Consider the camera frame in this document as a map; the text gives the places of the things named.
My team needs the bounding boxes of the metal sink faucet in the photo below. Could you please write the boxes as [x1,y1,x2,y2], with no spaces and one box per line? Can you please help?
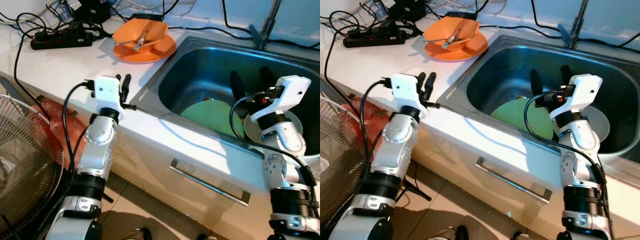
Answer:
[557,0,591,49]
[248,0,283,50]

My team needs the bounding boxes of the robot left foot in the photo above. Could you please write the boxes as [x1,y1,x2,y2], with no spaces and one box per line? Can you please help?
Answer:
[122,227,152,240]
[440,226,468,240]

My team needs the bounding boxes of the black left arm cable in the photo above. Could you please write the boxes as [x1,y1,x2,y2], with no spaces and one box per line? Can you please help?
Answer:
[35,79,97,240]
[330,77,393,236]

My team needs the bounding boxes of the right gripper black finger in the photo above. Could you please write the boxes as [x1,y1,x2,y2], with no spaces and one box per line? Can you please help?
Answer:
[559,64,575,87]
[229,70,247,103]
[529,68,545,97]
[258,65,277,92]

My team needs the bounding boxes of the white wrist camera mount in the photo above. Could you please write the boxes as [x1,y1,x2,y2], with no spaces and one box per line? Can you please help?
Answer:
[549,74,603,121]
[93,76,126,113]
[250,75,312,121]
[391,73,426,110]

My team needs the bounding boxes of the grey round bowl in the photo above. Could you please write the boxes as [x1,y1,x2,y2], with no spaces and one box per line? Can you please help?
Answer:
[582,105,613,146]
[243,111,304,143]

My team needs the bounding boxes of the cream kitchen cabinet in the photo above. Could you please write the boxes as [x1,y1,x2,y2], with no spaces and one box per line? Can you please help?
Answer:
[410,120,640,240]
[65,100,281,240]

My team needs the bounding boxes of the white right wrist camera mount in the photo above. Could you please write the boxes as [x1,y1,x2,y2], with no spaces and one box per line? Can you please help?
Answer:
[250,75,312,121]
[549,74,603,121]

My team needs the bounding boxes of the long black cable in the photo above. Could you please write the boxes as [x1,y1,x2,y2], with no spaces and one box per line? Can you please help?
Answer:
[167,24,320,51]
[479,22,640,48]

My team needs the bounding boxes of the orange plastic bowl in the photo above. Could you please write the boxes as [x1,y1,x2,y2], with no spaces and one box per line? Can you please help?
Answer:
[423,17,481,52]
[112,19,169,53]

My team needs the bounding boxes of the metal drawer handle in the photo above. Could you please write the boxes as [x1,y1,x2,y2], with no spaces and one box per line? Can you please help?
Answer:
[169,158,251,207]
[475,156,553,203]

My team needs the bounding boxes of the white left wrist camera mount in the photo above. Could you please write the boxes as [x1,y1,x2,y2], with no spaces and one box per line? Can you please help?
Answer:
[93,76,126,113]
[391,73,426,110]

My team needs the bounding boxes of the metal grille fan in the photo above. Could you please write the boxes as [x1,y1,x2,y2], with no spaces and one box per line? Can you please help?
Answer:
[320,96,368,226]
[0,94,65,236]

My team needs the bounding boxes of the black power strip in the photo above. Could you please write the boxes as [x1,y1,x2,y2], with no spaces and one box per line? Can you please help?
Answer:
[342,20,407,48]
[30,22,96,51]

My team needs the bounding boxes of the orange plastic plate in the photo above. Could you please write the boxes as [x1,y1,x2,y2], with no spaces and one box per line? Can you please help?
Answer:
[112,32,177,63]
[424,31,489,62]

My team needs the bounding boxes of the black power strip cable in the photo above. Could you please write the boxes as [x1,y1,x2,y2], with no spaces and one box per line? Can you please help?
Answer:
[13,27,52,121]
[324,27,361,118]

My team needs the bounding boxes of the green plastic plate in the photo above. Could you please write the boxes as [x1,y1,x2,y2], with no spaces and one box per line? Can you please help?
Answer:
[180,98,246,138]
[490,96,556,141]

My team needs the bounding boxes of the stainless steel sink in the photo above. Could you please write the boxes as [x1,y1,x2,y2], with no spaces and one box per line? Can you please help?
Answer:
[437,34,640,176]
[131,35,320,168]

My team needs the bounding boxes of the black charger box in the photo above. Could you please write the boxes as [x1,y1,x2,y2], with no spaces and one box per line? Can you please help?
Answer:
[75,0,113,23]
[387,0,426,21]

